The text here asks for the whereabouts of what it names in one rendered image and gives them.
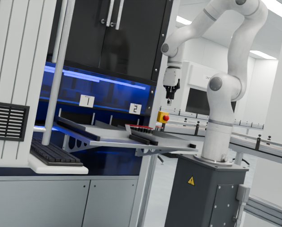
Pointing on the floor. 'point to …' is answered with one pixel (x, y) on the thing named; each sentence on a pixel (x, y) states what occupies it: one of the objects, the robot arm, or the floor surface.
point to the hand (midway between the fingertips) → (170, 95)
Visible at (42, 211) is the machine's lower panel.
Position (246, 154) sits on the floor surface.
